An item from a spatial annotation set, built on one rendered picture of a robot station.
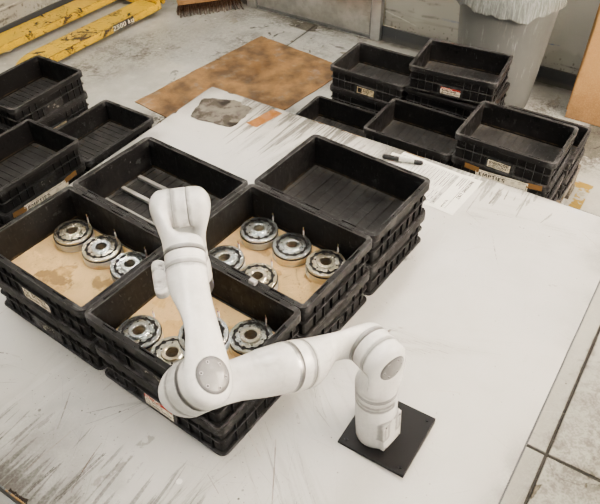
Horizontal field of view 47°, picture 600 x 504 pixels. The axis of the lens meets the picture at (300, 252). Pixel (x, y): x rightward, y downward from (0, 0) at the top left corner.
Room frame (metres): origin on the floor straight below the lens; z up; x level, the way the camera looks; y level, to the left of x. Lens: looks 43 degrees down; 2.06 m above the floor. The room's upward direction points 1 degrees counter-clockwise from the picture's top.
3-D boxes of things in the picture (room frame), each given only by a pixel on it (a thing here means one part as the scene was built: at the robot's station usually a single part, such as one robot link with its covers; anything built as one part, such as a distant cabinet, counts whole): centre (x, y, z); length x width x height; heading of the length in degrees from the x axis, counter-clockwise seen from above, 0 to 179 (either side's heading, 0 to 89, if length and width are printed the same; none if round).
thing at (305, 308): (1.27, 0.06, 0.92); 0.40 x 0.30 x 0.02; 53
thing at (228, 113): (2.26, 0.30, 0.71); 0.22 x 0.19 x 0.01; 57
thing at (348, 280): (1.27, 0.06, 0.87); 0.40 x 0.30 x 0.11; 53
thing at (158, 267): (0.93, 0.22, 1.17); 0.11 x 0.09 x 0.06; 104
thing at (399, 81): (3.04, -0.40, 0.31); 0.40 x 0.30 x 0.34; 57
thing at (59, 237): (1.39, 0.61, 0.86); 0.10 x 0.10 x 0.01
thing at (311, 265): (1.26, -0.07, 0.86); 0.10 x 0.10 x 0.01
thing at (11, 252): (1.27, 0.56, 0.87); 0.40 x 0.30 x 0.11; 53
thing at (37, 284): (1.27, 0.56, 0.92); 0.40 x 0.30 x 0.02; 53
